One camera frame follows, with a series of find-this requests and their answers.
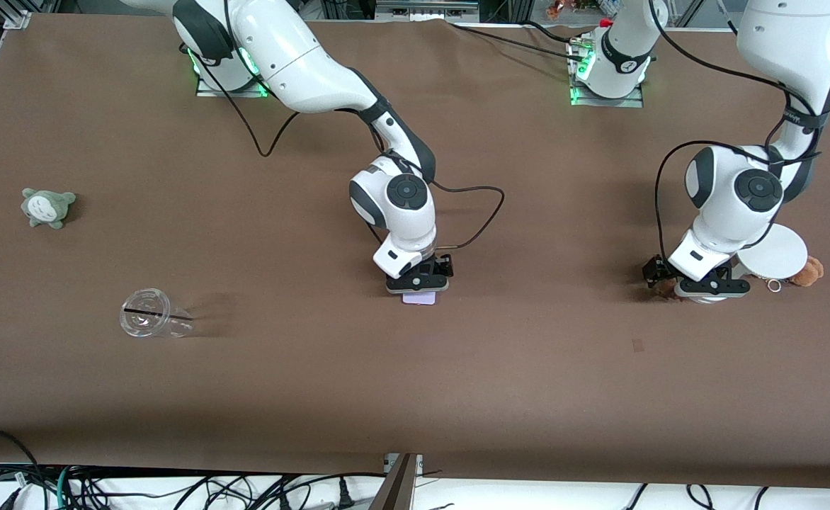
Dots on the black drinking straw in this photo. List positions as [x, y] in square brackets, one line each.
[144, 311]

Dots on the small brown plush toy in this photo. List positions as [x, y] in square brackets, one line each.
[664, 288]

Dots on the grey totoro plush toy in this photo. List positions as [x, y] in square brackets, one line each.
[47, 207]

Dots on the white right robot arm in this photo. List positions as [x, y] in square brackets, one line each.
[294, 64]

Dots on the black power plug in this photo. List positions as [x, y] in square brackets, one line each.
[345, 494]

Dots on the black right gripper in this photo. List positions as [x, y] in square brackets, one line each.
[439, 267]

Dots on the aluminium profile post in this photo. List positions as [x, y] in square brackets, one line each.
[397, 485]

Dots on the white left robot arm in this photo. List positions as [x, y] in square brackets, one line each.
[734, 191]

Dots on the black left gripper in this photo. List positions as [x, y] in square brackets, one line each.
[654, 270]

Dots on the clear plastic cup with lid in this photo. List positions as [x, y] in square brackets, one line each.
[142, 327]

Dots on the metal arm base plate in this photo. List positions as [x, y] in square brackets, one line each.
[627, 101]
[206, 92]

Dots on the lavender rectangular card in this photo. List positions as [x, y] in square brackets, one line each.
[418, 299]

